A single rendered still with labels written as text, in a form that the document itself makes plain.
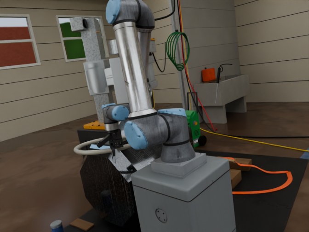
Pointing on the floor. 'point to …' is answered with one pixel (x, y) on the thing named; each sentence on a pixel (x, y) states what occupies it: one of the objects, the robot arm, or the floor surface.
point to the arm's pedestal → (185, 199)
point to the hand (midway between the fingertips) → (113, 160)
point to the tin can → (57, 226)
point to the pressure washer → (194, 120)
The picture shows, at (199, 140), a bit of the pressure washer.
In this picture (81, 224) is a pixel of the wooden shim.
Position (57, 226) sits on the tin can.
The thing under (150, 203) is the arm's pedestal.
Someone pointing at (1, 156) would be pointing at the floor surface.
